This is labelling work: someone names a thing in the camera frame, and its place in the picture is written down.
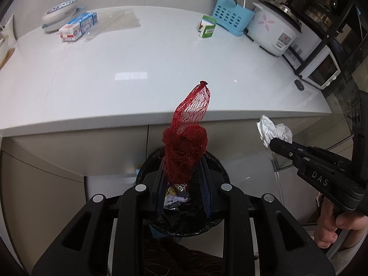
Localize green white small carton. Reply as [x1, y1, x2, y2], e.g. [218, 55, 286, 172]
[198, 15, 216, 38]

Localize blue patterned porcelain plate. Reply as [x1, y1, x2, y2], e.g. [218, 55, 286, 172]
[41, 7, 86, 33]

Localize blue patterned porcelain bowl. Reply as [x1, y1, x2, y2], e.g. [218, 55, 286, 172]
[42, 0, 78, 24]

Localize small black remote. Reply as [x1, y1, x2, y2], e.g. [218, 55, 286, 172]
[294, 80, 304, 91]

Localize white toaster oven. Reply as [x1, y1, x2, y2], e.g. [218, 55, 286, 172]
[283, 21, 341, 90]

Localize red mesh net bag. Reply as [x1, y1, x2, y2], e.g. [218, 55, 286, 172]
[161, 81, 210, 185]

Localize yellow snack wrapper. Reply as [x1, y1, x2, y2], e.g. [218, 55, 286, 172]
[166, 184, 189, 198]

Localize clear bubble wrap sheet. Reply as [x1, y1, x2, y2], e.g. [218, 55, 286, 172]
[84, 9, 140, 42]

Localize person's right hand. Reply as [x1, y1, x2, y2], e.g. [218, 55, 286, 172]
[314, 198, 367, 249]

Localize white ceramic cup with sticks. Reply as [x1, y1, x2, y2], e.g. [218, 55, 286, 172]
[1, 14, 17, 47]

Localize black lined trash bin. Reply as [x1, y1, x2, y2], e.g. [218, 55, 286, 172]
[135, 147, 230, 237]

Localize blue white milk carton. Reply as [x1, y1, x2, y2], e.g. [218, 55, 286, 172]
[59, 12, 98, 42]

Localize white tissue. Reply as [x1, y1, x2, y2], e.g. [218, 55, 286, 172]
[256, 115, 293, 160]

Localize white rice cooker pink flowers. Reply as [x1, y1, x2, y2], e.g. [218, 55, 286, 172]
[246, 0, 302, 57]

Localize blue plastic utensil holder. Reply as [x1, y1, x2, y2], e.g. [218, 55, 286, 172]
[211, 0, 254, 37]

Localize round wooden coaster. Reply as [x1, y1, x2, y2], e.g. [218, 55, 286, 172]
[0, 47, 15, 69]

